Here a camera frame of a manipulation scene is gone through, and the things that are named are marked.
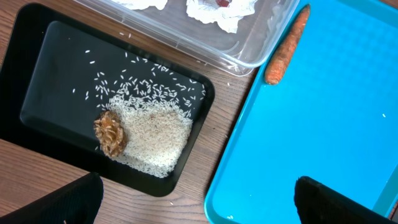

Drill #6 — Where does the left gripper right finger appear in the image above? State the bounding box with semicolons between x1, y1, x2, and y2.
294;176;394;224

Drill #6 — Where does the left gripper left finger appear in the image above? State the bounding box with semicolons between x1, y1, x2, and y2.
1;172;104;224

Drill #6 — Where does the brown food scrap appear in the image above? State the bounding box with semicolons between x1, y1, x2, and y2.
93;110;128;157

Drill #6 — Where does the white rice pile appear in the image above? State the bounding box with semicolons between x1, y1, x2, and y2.
72;30;206;179

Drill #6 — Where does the orange carrot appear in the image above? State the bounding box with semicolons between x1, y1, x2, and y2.
265;4;311;85

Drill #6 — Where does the white napkin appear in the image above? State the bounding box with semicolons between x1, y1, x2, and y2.
113;0;257;34

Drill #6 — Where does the red foil snack wrapper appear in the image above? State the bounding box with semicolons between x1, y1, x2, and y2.
215;0;232;7

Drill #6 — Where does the teal plastic tray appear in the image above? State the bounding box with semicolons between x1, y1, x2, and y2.
204;0;397;223

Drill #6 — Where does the black plastic tray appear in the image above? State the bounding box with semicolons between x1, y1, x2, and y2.
1;3;215;197

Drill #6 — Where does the clear plastic bin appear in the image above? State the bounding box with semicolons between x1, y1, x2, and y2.
76;0;299;76

